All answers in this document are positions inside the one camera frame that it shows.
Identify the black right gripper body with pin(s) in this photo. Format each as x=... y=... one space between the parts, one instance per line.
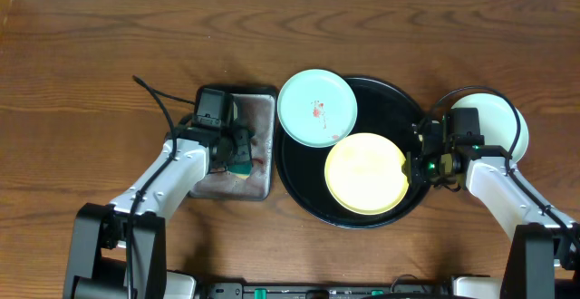
x=429 y=168

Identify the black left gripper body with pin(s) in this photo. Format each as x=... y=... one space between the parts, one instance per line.
x=238 y=148

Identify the green scrub sponge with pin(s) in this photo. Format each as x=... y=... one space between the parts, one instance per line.
x=240 y=169

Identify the yellow plate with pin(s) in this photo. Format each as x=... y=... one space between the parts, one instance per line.
x=364 y=174

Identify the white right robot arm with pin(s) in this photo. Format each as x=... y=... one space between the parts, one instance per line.
x=543 y=261

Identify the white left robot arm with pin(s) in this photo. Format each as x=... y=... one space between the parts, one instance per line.
x=118 y=250

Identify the black rectangular tray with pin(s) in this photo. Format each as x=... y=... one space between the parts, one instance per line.
x=254 y=107

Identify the round black serving tray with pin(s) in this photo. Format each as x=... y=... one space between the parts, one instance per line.
x=383 y=109

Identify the mint green plate with stain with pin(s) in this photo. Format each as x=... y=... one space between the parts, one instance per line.
x=317 y=108

